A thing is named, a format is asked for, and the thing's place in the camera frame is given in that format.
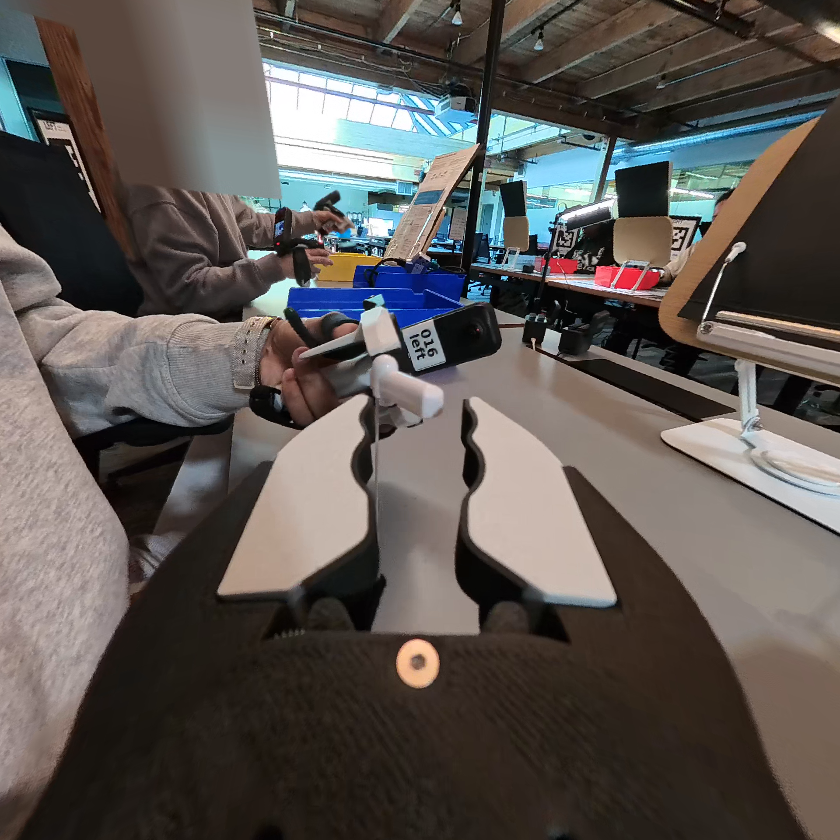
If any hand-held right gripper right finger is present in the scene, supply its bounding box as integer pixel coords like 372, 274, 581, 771
456, 397, 619, 608

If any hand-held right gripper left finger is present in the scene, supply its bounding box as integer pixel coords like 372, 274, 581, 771
217, 394, 385, 611

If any white power adapter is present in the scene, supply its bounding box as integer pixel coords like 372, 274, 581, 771
371, 354, 445, 427

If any grey desk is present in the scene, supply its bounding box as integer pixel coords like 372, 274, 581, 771
154, 282, 840, 840

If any black desk lamp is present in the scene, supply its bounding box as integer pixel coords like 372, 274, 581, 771
532, 200, 619, 317

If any person's left hand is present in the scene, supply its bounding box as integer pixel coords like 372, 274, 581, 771
258, 315, 368, 429

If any blue plastic bin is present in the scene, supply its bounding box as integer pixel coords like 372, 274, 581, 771
353, 262, 468, 301
287, 287, 464, 324

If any large black power brick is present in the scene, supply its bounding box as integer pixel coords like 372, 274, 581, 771
556, 310, 613, 357

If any yellow plastic bin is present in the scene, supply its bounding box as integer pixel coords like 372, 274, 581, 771
316, 252, 383, 283

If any narrow wooden black board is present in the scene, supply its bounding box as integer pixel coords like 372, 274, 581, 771
498, 179, 531, 254

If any cardboard sign board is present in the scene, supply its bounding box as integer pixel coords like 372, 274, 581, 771
382, 143, 485, 261

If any wooden table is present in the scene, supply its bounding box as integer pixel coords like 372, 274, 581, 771
471, 261, 665, 309

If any grey wrist watch band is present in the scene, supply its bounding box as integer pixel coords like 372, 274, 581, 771
231, 316, 280, 389

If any black mat on table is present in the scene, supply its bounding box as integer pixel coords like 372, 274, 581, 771
537, 344, 737, 423

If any large red plastic bin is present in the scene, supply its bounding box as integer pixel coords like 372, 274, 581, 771
594, 264, 662, 291

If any black steel pillar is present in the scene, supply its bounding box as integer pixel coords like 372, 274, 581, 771
461, 0, 508, 299

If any ceiling projector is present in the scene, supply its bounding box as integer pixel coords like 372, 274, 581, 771
434, 94, 478, 127

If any wide wooden black board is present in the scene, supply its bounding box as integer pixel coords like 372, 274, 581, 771
612, 160, 675, 267

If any black office chair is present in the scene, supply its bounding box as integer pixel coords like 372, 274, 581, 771
0, 130, 234, 483

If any wooden post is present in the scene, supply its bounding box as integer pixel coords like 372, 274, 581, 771
34, 16, 135, 258

